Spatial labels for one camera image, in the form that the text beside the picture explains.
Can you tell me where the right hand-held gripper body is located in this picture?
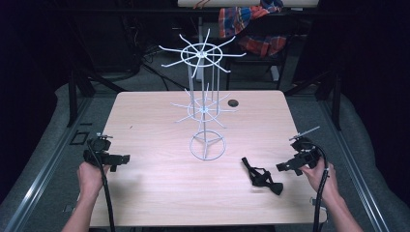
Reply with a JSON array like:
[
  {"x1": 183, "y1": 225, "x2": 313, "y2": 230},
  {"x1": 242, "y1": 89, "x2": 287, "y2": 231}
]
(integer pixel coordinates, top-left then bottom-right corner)
[{"x1": 288, "y1": 126, "x2": 323, "y2": 169}]

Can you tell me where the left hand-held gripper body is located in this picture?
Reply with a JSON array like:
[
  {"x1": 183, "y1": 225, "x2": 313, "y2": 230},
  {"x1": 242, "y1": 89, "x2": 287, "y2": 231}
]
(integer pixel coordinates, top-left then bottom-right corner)
[{"x1": 82, "y1": 132, "x2": 114, "y2": 168}]

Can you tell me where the person's right hand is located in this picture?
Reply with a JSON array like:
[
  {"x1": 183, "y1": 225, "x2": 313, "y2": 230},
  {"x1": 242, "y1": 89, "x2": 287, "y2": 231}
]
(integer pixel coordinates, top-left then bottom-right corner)
[{"x1": 299, "y1": 157, "x2": 340, "y2": 207}]

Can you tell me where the person's left hand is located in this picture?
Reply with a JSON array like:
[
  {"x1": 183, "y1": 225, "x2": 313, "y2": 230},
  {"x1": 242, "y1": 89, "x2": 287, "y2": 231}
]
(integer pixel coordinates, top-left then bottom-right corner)
[{"x1": 76, "y1": 159, "x2": 112, "y2": 198}]

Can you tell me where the black metal stand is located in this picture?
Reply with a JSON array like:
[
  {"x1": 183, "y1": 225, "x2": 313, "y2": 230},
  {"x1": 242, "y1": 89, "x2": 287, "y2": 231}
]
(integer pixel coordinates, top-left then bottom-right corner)
[
  {"x1": 283, "y1": 72, "x2": 343, "y2": 131},
  {"x1": 66, "y1": 69, "x2": 127, "y2": 129}
]

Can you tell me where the black chair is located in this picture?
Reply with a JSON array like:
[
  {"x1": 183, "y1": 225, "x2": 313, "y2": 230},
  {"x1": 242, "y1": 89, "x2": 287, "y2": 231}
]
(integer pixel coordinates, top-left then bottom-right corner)
[{"x1": 224, "y1": 14, "x2": 293, "y2": 92}]

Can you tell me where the plaid cloth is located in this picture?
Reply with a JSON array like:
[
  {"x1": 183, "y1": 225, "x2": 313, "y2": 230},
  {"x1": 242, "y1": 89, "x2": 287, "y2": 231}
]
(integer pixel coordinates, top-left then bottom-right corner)
[{"x1": 218, "y1": 0, "x2": 288, "y2": 59}]

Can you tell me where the black floor frame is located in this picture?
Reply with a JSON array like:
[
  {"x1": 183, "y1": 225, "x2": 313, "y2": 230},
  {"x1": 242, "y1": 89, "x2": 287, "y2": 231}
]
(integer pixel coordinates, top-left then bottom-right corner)
[{"x1": 69, "y1": 130, "x2": 92, "y2": 146}]

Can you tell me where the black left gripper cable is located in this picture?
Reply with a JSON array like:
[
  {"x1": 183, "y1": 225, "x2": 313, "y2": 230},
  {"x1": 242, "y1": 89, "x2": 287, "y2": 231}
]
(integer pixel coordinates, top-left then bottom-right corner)
[{"x1": 85, "y1": 148, "x2": 116, "y2": 232}]

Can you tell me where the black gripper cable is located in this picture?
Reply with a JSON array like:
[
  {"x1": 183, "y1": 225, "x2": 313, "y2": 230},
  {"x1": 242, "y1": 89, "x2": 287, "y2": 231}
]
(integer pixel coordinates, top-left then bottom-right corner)
[
  {"x1": 306, "y1": 141, "x2": 331, "y2": 232},
  {"x1": 85, "y1": 148, "x2": 116, "y2": 232}
]

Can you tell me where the black bow tie with strap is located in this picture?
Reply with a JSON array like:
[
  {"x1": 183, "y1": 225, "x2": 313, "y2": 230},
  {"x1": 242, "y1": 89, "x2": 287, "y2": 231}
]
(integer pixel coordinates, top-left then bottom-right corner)
[{"x1": 241, "y1": 157, "x2": 284, "y2": 196}]

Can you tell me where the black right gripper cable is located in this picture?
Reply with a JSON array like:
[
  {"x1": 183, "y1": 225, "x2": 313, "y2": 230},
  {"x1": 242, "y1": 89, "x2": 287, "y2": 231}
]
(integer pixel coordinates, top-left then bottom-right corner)
[{"x1": 306, "y1": 141, "x2": 331, "y2": 232}]

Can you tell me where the aluminium floor rail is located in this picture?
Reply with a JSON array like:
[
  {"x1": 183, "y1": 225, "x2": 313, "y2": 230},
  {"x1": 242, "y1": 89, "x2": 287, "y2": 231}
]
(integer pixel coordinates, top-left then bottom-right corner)
[
  {"x1": 317, "y1": 98, "x2": 392, "y2": 232},
  {"x1": 0, "y1": 96, "x2": 95, "y2": 232}
]

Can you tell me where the black floor cable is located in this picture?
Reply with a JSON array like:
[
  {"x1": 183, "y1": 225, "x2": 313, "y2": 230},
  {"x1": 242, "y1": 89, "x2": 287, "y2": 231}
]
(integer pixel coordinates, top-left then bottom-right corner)
[{"x1": 140, "y1": 47, "x2": 187, "y2": 92}]

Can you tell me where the white wire display rack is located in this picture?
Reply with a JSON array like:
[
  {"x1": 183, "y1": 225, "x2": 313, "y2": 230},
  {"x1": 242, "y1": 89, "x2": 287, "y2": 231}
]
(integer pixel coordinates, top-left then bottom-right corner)
[{"x1": 158, "y1": 28, "x2": 248, "y2": 161}]

